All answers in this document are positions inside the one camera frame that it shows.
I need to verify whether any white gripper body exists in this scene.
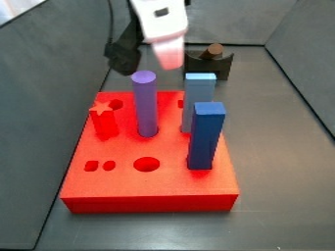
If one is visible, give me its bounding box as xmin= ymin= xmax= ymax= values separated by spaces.
xmin=129 ymin=0 xmax=188 ymax=70

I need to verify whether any brown oval peg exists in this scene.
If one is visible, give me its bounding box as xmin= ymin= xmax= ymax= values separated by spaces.
xmin=199 ymin=43 xmax=224 ymax=60

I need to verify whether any black curved fixture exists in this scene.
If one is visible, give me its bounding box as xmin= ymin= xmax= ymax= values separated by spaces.
xmin=183 ymin=50 xmax=235 ymax=80

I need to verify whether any red peg board base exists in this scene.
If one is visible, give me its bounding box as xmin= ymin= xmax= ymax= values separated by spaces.
xmin=60 ymin=91 xmax=239 ymax=213

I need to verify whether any purple cylinder peg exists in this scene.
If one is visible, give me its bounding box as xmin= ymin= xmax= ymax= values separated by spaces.
xmin=131 ymin=71 xmax=159 ymax=137

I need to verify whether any light blue rectangular peg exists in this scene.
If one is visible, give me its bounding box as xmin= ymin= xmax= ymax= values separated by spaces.
xmin=181 ymin=73 xmax=216 ymax=133

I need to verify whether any dark blue rectangular peg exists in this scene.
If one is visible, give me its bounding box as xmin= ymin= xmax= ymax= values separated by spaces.
xmin=187 ymin=102 xmax=227 ymax=170

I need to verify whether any red star peg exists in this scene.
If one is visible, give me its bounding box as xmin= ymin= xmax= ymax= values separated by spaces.
xmin=89 ymin=101 xmax=119 ymax=140

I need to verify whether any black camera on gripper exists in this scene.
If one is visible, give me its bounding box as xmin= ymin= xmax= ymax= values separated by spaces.
xmin=103 ymin=16 xmax=145 ymax=76

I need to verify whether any black cable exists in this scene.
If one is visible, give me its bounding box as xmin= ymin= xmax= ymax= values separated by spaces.
xmin=105 ymin=0 xmax=115 ymax=47

